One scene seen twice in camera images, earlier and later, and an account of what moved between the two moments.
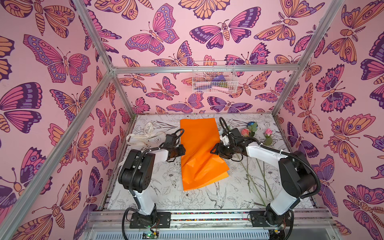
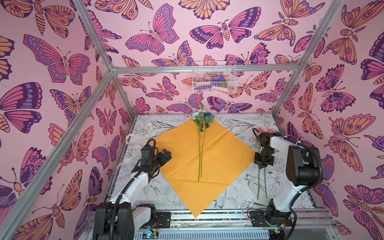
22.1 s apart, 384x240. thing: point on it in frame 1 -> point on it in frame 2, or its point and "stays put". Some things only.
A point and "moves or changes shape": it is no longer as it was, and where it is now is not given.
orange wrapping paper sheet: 200,167 moves or changes shape
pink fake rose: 245,133 -> 262,130
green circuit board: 149,235 stays put
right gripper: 219,149 -> 263,159
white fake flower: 225,141 -> 198,117
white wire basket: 214,77 stays put
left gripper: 182,151 -> 162,159
